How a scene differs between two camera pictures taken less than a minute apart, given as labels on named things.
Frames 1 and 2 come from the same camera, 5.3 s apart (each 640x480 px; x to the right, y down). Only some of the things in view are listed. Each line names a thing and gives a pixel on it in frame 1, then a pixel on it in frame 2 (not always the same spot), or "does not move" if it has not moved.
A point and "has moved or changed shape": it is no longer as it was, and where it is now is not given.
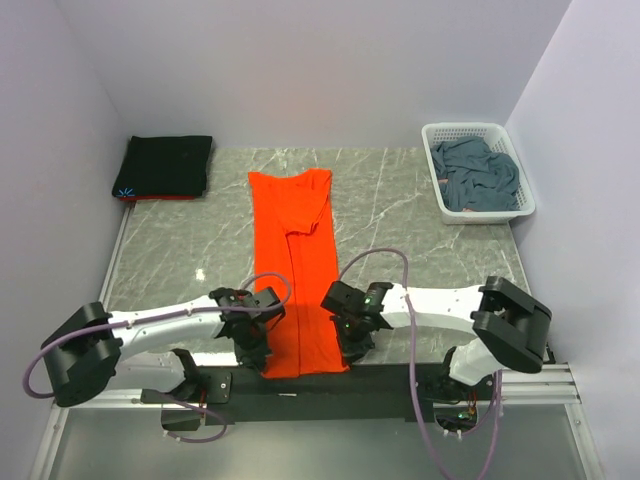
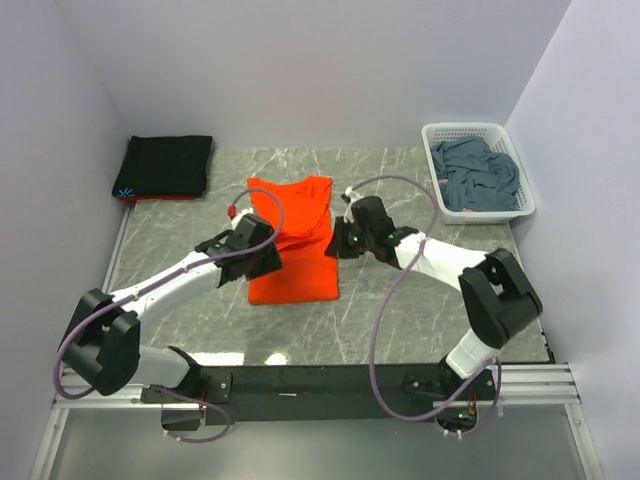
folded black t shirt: x=164 y=165 does not move
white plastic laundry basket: x=476 y=175 does not move
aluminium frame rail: x=550 y=386 does not move
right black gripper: x=351 y=349 -> x=337 y=247
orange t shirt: x=294 y=247 has moved or changed shape
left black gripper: x=255 y=358 -> x=271 y=262
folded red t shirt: x=155 y=198 does not move
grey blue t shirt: x=475 y=177 does not move
